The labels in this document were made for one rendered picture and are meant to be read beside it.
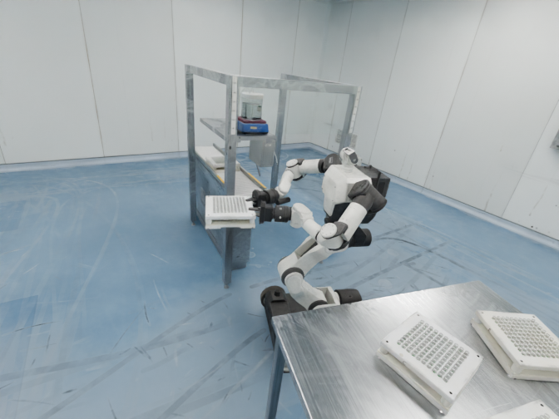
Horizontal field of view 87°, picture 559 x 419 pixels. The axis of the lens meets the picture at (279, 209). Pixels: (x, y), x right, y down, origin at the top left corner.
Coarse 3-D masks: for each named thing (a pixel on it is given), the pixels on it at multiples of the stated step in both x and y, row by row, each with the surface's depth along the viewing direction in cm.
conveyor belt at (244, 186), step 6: (198, 150) 309; (204, 150) 311; (210, 150) 313; (216, 150) 315; (204, 156) 293; (222, 174) 255; (240, 174) 259; (240, 180) 245; (246, 180) 246; (240, 186) 234; (246, 186) 235; (252, 186) 236; (240, 192) 224; (246, 192) 225
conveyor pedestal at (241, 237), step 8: (200, 176) 307; (200, 184) 311; (208, 184) 285; (200, 192) 315; (208, 192) 289; (216, 192) 265; (200, 200) 321; (200, 208) 325; (200, 216) 327; (208, 232) 306; (216, 232) 282; (240, 232) 250; (248, 232) 254; (216, 240) 286; (240, 240) 254; (248, 240) 258; (216, 248) 292; (240, 248) 258; (248, 248) 262; (232, 256) 257; (240, 256) 262; (248, 256) 266; (232, 264) 261; (240, 264) 268
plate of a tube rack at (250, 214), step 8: (208, 200) 157; (232, 200) 160; (208, 208) 150; (240, 208) 153; (248, 208) 154; (208, 216) 142; (216, 216) 143; (224, 216) 144; (232, 216) 145; (240, 216) 146; (248, 216) 147
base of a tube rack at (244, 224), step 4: (212, 220) 148; (216, 220) 148; (236, 220) 150; (240, 220) 151; (244, 220) 151; (248, 220) 152; (208, 224) 144; (212, 224) 145; (216, 224) 145; (220, 224) 145; (224, 224) 146; (228, 224) 146; (232, 224) 147; (236, 224) 147; (240, 224) 148; (244, 224) 148; (248, 224) 149; (252, 224) 149; (208, 228) 145; (212, 228) 145; (216, 228) 146; (240, 228) 149; (244, 228) 149
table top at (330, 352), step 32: (448, 288) 141; (480, 288) 143; (288, 320) 113; (320, 320) 115; (352, 320) 117; (384, 320) 119; (448, 320) 122; (288, 352) 101; (320, 352) 102; (352, 352) 103; (480, 352) 109; (320, 384) 92; (352, 384) 93; (384, 384) 94; (480, 384) 97; (512, 384) 99; (544, 384) 100; (320, 416) 84; (352, 416) 84; (384, 416) 85; (416, 416) 86; (448, 416) 87; (480, 416) 88
